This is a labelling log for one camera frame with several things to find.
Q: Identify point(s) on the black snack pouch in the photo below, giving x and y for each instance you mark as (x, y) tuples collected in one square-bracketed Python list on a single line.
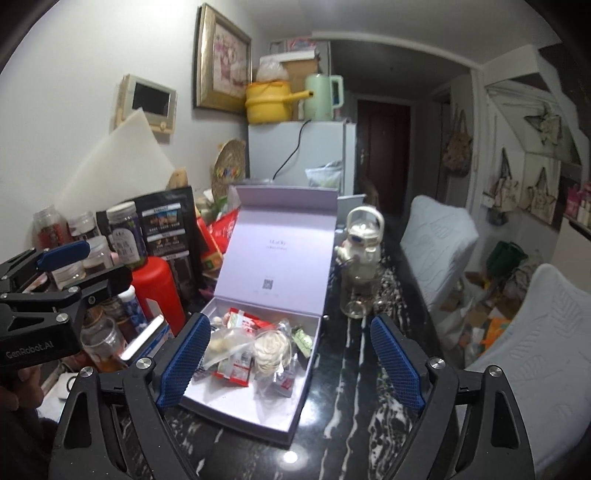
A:
[(169, 228)]

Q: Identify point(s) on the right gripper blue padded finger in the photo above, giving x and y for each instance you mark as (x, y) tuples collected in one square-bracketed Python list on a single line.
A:
[(178, 359), (404, 361)]

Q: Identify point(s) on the dark brown door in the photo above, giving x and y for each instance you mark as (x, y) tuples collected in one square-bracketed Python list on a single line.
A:
[(384, 140)]

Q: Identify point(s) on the woven straw fan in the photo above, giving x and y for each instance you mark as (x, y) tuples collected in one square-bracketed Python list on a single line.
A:
[(229, 166)]

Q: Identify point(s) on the yellow enamel pot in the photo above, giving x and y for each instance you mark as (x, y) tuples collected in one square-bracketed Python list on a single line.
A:
[(272, 102)]

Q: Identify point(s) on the mint green kettle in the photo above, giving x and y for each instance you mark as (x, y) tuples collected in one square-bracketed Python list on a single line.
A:
[(327, 96)]

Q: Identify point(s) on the lavender gift box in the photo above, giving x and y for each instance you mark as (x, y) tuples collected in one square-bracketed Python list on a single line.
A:
[(276, 268)]

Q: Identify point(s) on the green tea sachet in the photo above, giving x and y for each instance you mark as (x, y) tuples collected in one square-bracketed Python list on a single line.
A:
[(303, 341)]

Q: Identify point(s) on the white foam board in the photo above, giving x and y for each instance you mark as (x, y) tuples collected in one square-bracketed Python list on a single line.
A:
[(127, 164)]

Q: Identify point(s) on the red canister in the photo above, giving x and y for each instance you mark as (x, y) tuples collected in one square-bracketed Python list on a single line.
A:
[(156, 292)]

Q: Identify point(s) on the blueberry jar with lid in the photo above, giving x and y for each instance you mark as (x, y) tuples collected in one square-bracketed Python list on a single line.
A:
[(126, 234)]

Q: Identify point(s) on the near light blue chair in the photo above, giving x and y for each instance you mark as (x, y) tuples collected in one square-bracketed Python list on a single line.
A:
[(545, 354)]

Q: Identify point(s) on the white refrigerator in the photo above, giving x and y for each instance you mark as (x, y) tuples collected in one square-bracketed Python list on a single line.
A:
[(284, 152)]

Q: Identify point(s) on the silver purple snack packet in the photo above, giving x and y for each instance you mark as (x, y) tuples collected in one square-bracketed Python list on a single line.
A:
[(286, 371)]

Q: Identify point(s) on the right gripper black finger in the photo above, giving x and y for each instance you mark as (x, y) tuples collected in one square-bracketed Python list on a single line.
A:
[(99, 287)]

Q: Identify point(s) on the person's left hand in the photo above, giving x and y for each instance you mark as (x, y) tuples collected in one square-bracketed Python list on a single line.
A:
[(26, 393)]

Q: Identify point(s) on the gold framed picture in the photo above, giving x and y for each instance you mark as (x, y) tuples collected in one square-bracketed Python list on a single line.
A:
[(222, 63)]

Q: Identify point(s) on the hanging tote bag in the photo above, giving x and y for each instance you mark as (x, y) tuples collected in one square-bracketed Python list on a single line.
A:
[(457, 156)]

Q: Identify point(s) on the bag of white puffs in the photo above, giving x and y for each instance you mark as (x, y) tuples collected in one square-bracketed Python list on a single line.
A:
[(226, 342)]

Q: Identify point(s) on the white astronaut water bottle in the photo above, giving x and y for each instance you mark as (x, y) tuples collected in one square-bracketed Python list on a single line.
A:
[(361, 249)]

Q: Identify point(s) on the wall intercom panel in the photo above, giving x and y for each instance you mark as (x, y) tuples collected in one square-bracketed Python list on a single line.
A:
[(157, 102)]

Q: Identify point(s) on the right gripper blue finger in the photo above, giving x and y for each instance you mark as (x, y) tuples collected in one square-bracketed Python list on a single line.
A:
[(59, 257)]

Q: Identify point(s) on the red white snack packet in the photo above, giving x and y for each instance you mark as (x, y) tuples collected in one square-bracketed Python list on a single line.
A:
[(236, 370)]

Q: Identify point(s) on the clear glass mug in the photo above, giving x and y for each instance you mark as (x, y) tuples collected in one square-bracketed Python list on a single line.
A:
[(359, 291)]

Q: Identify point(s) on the far light blue chair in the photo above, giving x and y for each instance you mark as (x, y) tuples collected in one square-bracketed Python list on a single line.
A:
[(438, 243)]

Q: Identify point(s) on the white flower hair tie bag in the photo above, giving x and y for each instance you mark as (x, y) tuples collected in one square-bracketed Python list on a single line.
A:
[(272, 350)]

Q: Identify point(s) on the light blue chair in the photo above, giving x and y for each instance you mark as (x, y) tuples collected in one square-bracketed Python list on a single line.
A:
[(438, 243), (545, 354)]

